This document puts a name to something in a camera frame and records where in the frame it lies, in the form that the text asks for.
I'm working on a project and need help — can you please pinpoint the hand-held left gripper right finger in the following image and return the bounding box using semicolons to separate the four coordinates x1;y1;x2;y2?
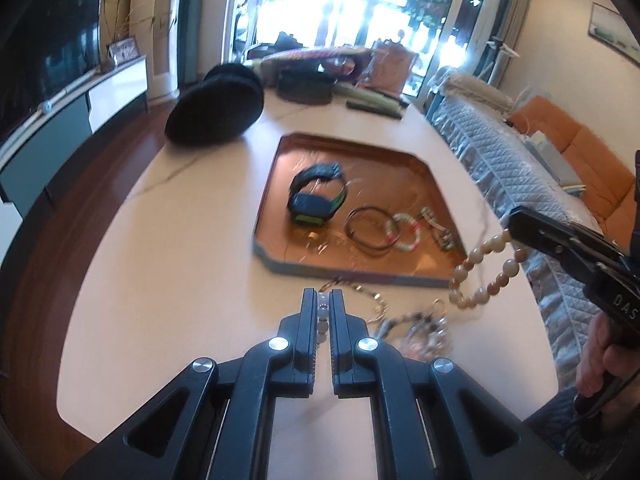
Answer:
329;287;583;480

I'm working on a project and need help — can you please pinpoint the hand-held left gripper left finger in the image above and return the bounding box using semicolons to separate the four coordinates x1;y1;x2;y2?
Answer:
62;287;321;480

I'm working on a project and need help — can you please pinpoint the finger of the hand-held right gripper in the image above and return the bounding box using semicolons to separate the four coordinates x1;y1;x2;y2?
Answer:
507;206;626;287

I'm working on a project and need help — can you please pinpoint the silver chain bracelet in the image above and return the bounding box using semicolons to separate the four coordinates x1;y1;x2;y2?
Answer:
315;277;392;327

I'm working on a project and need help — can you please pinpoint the beige bead bracelet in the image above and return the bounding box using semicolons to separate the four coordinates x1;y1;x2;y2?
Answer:
448;230;529;310

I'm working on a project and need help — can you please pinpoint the copper square tray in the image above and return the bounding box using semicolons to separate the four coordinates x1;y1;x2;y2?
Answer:
250;132;468;290

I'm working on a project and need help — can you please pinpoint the black cord bracelet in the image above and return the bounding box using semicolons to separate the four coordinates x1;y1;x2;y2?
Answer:
345;207;401;255

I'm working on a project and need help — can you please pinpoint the metal link bracelet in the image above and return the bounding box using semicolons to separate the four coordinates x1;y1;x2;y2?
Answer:
417;206;457;252

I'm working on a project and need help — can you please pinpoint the green pink bead bracelet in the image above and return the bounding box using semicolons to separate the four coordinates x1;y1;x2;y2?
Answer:
384;212;426;254

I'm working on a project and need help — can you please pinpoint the black smartwatch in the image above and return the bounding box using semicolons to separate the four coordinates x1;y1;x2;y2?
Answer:
286;161;347;227

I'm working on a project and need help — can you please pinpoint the person's right hand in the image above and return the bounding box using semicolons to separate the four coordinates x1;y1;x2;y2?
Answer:
575;315;640;412

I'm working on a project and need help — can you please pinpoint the orange sofa cushion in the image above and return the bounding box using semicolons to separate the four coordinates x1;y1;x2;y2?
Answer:
507;95;584;154
550;125;640;242

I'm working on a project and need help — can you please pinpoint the blue quilted sofa cover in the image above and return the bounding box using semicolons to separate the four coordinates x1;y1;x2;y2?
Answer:
425;65;621;392

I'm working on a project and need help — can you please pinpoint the person's leg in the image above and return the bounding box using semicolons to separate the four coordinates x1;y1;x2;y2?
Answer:
525;389;606;480

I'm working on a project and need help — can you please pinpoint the white floor lamp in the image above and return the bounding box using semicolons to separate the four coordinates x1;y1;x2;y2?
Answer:
482;35;519;92

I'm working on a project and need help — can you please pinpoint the black remote control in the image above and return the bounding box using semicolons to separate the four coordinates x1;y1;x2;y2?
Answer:
346;100;404;120

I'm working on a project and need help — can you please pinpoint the pale green long pouch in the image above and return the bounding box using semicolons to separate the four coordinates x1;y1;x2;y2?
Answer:
332;82;402;114

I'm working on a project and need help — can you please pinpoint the black knit hat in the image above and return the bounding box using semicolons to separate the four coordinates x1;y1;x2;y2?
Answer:
165;62;265;147

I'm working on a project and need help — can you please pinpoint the black round bowl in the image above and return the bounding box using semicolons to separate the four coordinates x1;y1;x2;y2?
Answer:
276;67;334;106

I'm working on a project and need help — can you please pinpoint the dark ceramic bowl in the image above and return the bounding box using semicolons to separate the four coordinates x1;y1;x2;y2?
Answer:
320;55;359;79

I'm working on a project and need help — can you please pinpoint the woven hand fan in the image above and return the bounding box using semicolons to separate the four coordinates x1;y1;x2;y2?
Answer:
260;46;374;79

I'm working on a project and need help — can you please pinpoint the glass balcony door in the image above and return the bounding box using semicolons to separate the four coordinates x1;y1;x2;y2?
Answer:
220;0;521;107

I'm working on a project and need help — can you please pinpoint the white teal television cabinet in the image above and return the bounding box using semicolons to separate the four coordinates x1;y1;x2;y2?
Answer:
0;52;150;221

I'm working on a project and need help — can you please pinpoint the teal curtain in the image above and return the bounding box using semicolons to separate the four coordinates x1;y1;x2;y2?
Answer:
177;0;237;87

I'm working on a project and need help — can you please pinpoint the tall green plant in vase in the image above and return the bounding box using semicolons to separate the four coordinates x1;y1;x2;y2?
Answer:
97;0;177;74

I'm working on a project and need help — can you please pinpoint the black flat television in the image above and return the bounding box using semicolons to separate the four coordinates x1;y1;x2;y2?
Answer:
0;0;106;146

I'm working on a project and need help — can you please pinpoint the clear crystal bead bracelet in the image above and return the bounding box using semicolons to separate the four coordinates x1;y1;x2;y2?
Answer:
375;300;454;362

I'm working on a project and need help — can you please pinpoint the framed wall picture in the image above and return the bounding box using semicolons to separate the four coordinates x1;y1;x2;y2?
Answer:
589;2;640;67

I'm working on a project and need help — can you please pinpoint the small photo frame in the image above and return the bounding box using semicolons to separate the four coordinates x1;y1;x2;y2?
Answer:
107;36;140;66

